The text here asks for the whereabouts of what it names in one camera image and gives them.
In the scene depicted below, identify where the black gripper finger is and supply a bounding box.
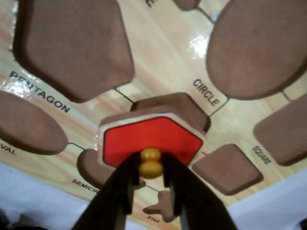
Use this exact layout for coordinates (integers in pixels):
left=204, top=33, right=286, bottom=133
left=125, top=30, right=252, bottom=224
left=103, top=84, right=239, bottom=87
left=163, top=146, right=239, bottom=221
left=71, top=151, right=142, bottom=230
left=163, top=154, right=240, bottom=230

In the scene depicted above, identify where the red hexagon piece yellow pin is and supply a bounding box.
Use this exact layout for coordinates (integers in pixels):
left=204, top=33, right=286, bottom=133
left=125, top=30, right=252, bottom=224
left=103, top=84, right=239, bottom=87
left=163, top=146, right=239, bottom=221
left=98, top=105, right=204, bottom=179

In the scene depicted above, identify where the wooden shape puzzle board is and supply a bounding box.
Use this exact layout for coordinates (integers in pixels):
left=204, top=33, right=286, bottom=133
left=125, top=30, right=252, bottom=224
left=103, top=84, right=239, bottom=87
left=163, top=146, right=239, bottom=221
left=0, top=0, right=307, bottom=227

